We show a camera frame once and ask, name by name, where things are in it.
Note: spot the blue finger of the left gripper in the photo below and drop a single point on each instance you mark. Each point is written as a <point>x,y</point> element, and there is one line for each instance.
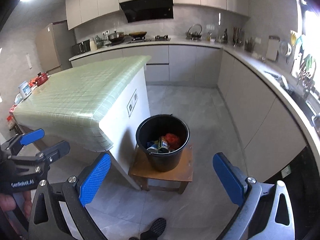
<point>52,153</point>
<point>17,142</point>

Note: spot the gas stove top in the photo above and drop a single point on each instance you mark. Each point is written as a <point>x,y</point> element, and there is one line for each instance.
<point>140,38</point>

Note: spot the black range hood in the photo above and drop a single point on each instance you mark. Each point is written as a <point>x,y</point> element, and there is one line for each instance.
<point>144,10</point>

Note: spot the red plastic bag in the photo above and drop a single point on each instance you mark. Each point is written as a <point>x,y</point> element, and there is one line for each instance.
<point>173,141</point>

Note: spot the black shoe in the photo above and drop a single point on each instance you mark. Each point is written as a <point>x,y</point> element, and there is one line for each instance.
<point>155,231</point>

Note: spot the white kettle jug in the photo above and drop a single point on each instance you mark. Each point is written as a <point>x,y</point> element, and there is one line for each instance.
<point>93,45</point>

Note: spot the red enamel pot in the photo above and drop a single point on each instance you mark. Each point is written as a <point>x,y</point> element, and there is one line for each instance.
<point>39,80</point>

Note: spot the lidded wok on stove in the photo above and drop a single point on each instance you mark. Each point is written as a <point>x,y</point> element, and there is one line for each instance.
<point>116,36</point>

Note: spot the white blue jar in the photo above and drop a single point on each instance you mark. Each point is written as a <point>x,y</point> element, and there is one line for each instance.
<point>24,89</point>

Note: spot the black trash bucket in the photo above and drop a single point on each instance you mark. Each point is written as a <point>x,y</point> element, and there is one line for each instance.
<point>154,127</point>

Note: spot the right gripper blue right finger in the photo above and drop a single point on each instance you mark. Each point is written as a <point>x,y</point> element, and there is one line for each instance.
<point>231,177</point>

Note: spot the beige refrigerator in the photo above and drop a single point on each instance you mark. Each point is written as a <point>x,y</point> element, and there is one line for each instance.
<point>54,47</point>

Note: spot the green checkered tablecloth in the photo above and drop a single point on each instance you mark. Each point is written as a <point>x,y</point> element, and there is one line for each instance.
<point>71,103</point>

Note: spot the black frying pan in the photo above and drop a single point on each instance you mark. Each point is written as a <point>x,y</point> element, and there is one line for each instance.
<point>139,34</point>

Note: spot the colourful drink can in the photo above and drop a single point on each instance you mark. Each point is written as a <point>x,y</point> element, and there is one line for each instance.
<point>153,146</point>

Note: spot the wooden stool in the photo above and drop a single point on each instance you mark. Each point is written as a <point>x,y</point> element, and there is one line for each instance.
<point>141,171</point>

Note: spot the white cutting board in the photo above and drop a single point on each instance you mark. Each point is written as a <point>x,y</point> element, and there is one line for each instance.
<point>272,48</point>

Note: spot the person's left hand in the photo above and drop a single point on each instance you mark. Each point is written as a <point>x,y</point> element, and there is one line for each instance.
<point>7,203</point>

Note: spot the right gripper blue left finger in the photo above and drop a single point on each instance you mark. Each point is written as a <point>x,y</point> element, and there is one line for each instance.
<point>81,190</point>

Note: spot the black microwave oven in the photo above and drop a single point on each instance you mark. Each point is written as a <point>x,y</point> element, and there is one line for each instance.
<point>81,48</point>

